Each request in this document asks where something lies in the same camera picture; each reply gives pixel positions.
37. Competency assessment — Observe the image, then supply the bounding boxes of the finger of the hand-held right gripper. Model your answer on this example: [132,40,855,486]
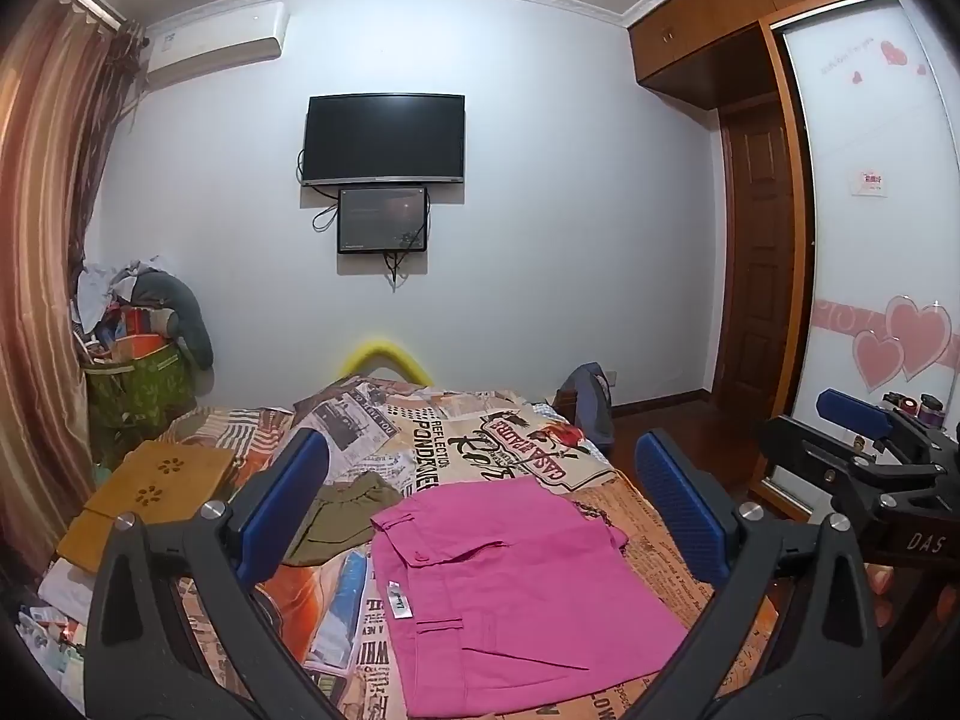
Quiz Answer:
[760,415,944,535]
[817,388,940,467]

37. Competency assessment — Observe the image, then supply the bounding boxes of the wooden overhead cabinet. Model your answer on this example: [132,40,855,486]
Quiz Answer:
[628,0,901,91]

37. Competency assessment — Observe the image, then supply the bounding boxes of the green fabric bag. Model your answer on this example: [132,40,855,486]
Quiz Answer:
[82,341,197,466]

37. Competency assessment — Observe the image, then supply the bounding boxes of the striped brown curtain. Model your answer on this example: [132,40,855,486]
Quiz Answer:
[0,0,143,578]

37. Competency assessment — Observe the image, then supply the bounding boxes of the pile of clothes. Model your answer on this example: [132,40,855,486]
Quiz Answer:
[71,259,215,372]

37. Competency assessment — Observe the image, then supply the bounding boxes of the pink pants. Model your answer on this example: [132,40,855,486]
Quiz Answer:
[370,478,691,717]

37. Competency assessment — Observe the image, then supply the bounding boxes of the black wall television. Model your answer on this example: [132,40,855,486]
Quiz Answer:
[301,93,466,187]

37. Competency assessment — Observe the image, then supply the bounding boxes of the wooden lap tray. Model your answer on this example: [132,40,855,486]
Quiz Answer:
[56,439,237,575]

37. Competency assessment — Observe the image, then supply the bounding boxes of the olive green pants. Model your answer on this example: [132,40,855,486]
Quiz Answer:
[281,471,404,569]

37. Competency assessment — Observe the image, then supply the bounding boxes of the yellow foam pad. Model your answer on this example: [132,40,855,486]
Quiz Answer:
[335,340,434,385]

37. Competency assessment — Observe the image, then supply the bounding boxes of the white air conditioner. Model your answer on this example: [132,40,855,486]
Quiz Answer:
[142,1,291,76]

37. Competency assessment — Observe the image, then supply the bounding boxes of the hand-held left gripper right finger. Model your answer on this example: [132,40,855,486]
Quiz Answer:
[615,427,886,720]

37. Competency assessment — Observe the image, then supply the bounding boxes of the small black wall monitor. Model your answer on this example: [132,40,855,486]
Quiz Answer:
[336,186,430,254]

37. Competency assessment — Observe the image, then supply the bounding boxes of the blue backpack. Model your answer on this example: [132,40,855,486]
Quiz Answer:
[555,362,614,458]

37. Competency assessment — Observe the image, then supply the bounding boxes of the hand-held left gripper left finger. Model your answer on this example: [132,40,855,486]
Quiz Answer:
[82,429,353,720]

